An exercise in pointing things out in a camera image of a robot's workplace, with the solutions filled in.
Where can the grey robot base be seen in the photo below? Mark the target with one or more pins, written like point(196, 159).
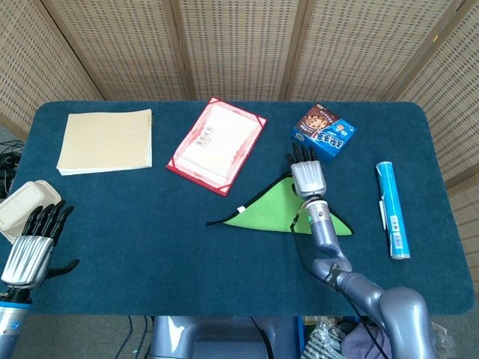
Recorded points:
point(209, 336)

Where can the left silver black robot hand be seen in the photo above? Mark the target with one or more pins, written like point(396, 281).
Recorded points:
point(28, 261)

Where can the woven wicker folding screen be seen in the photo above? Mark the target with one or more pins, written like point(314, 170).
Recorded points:
point(239, 48)

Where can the beige spiral notebook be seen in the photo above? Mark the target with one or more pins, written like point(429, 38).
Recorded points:
point(106, 142)

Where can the purple cloth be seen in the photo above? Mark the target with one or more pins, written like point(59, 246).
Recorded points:
point(361, 342)

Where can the striped plastic bag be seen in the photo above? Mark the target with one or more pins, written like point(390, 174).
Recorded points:
point(322, 342)

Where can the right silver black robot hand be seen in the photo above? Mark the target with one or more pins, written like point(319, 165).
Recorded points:
point(307, 177)

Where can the white pen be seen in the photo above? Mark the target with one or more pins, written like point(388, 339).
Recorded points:
point(383, 213)

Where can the blue brown snack box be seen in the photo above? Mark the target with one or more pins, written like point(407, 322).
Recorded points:
point(329, 138)

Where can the grey and green cloth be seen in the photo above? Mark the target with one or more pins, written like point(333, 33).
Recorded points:
point(273, 213)

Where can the blue felt table cover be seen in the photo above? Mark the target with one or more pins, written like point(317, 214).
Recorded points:
point(149, 243)

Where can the light blue rolled tube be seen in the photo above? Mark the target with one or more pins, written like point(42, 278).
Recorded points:
point(391, 209)

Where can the red certificate folder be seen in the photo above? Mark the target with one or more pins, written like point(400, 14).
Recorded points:
point(217, 146)

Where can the beige takeaway food box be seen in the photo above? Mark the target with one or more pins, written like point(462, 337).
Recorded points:
point(18, 202)

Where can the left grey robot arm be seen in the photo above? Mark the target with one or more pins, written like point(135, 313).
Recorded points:
point(11, 325)

